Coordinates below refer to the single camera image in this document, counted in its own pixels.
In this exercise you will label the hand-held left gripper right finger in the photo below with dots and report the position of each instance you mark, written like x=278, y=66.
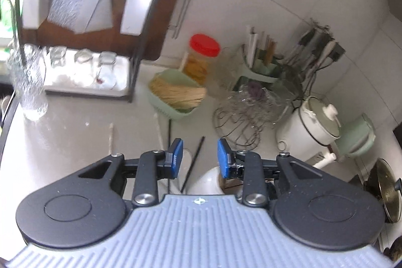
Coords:
x=223, y=158

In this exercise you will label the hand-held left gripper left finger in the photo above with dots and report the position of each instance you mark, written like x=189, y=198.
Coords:
x=177, y=158

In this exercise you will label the black chopstick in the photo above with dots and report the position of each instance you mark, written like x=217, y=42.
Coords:
x=169, y=133
x=196, y=155

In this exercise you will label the white ceramic jar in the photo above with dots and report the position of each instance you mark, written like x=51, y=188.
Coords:
x=204, y=183

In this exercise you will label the white chopstick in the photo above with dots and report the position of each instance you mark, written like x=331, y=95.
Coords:
x=158, y=130
x=111, y=139

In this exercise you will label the set of hanging utensils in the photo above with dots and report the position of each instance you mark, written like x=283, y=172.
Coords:
x=311, y=45

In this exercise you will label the green plastic basket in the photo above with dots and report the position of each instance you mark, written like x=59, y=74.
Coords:
x=163, y=108

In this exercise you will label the bundle of bamboo skewers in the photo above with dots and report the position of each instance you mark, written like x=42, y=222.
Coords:
x=179, y=95

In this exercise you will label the group of upturned glass cups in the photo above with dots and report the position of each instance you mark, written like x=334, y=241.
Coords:
x=251, y=95

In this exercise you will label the clear glass mug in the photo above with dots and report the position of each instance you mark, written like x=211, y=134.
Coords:
x=224, y=73

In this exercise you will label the white electric cooker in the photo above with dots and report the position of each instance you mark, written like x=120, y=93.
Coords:
x=304, y=130

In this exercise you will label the green chopstick holder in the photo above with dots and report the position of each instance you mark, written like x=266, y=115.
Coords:
x=260, y=73

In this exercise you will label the red-lid plastic jar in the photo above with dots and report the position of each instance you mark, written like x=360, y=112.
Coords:
x=201, y=57

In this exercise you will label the drinking glass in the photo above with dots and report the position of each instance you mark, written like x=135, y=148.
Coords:
x=84, y=59
x=106, y=62
x=57, y=56

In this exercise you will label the black metal rack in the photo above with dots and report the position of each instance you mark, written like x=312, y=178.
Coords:
x=138, y=45

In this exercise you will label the bunch of stored chopsticks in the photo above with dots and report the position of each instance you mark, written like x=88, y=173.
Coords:
x=254, y=42

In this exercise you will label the white tray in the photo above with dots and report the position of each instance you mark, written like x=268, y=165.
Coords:
x=78, y=86

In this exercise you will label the green kettle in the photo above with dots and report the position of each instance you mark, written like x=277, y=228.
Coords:
x=358, y=136

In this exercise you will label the brown wooden cutting board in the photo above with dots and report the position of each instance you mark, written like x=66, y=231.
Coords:
x=157, y=4

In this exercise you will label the wok with lid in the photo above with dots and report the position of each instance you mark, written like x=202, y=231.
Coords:
x=386, y=189

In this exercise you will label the textured glass pitcher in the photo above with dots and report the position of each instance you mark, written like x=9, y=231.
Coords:
x=29, y=82

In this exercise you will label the black wall socket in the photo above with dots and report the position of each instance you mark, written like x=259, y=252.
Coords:
x=337, y=51

